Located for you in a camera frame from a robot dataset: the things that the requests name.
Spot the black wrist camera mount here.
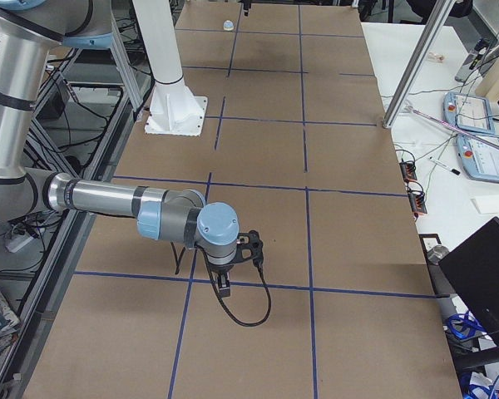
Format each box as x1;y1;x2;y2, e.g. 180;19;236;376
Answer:
233;230;264;267

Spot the blue service bell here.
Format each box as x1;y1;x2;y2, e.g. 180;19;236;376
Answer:
223;20;235;32

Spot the white foam block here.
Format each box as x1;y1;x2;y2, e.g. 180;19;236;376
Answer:
472;195;499;214

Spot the white power strip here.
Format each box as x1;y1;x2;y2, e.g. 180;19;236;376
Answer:
5;234;34;254

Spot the orange connector box near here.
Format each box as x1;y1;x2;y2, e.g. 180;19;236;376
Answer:
407;189;427;217

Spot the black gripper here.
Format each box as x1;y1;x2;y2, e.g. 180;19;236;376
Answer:
205;249;236;298

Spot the small metal cup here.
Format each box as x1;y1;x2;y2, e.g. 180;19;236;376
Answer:
427;244;450;265

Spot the black marker pen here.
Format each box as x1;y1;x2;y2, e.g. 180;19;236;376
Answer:
429;157;461;175

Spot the far teach pendant tablet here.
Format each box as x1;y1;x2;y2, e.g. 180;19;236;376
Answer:
443;91;496;134

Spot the orange connector box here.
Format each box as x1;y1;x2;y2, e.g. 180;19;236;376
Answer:
407;189;427;217
399;160;417;183

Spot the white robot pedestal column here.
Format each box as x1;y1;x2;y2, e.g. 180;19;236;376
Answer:
133;0;208;136

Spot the near teach pendant tablet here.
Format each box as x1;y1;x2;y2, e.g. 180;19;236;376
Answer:
457;134;499;183

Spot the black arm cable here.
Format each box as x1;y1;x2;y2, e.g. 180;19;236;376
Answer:
172;244;273;328

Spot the aluminium frame post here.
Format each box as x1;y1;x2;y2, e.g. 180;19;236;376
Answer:
382;0;455;129

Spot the orange connector box far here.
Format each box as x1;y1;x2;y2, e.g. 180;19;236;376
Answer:
399;160;417;183

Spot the teach pendant tablet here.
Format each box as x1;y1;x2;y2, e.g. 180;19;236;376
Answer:
443;91;496;134
457;134;499;183

